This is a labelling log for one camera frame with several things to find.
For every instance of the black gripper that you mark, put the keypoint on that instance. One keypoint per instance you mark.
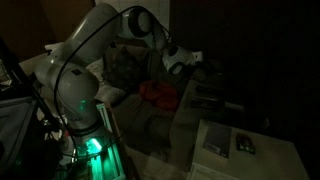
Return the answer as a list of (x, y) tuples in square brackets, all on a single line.
[(202, 71)]

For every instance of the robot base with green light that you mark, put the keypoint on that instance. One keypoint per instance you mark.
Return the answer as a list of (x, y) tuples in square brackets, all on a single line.
[(92, 134)]

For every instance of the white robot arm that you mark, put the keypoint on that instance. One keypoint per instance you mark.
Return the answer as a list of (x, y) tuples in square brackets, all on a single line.
[(65, 72)]

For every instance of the black remote control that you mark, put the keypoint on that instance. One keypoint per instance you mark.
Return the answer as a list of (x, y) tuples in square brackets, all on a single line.
[(211, 90)]

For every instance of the orange red cushion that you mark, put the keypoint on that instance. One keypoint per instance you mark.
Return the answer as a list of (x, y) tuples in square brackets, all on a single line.
[(159, 94)]

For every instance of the dark booklet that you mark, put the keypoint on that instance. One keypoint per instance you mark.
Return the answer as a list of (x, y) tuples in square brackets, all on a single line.
[(217, 139)]

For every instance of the patterned dark cushion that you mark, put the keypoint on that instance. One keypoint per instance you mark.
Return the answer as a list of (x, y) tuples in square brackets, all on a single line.
[(124, 72)]

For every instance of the small black device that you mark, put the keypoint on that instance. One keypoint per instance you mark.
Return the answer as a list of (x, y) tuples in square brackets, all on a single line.
[(244, 143)]

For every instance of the white cushion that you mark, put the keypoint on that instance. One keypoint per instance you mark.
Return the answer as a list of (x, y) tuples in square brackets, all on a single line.
[(106, 93)]

